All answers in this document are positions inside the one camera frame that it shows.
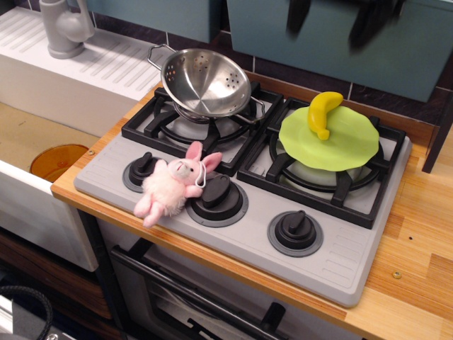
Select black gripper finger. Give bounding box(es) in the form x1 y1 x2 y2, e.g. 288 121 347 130
287 0 311 34
348 0 403 52

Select yellow toy banana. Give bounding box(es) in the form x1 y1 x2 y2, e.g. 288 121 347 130
307 91 343 141

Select pink plush bunny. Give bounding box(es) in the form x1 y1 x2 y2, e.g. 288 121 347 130
133 141 222 228

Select teal cabinet box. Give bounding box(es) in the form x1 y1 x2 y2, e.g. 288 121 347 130
88 1 452 102

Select black left burner grate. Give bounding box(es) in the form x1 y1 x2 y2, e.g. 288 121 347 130
122 81 284 176

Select black burner grate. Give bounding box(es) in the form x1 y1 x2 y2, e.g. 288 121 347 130
122 81 284 176
237 98 406 229

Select steel colander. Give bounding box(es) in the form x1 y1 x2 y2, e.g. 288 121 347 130
147 44 265 124

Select green plastic plate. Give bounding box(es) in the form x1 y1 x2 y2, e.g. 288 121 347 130
279 106 379 171

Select black right burner grate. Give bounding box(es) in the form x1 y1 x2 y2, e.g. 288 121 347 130
237 98 406 229

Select black middle stove knob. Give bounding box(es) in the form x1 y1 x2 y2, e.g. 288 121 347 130
186 175 248 228

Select black stove knob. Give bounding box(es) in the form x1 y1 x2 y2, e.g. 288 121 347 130
122 152 161 193
186 175 248 228
268 210 323 258

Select black right stove knob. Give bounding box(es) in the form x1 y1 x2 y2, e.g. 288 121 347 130
268 210 323 258

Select grey toy faucet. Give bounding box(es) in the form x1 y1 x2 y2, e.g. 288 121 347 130
39 0 95 60

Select black left stove knob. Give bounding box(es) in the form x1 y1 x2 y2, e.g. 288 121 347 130
122 152 161 193

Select grey toy stove top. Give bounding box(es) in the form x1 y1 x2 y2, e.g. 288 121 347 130
74 131 412 307

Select white toy sink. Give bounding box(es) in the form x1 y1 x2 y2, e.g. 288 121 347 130
1 7 160 272

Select orange plastic bowl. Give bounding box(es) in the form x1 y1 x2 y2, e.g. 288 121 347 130
30 144 88 183

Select black oven door handle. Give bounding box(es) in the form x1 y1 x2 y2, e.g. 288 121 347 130
110 239 286 339

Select black braided cable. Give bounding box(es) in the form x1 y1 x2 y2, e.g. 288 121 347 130
0 285 54 340

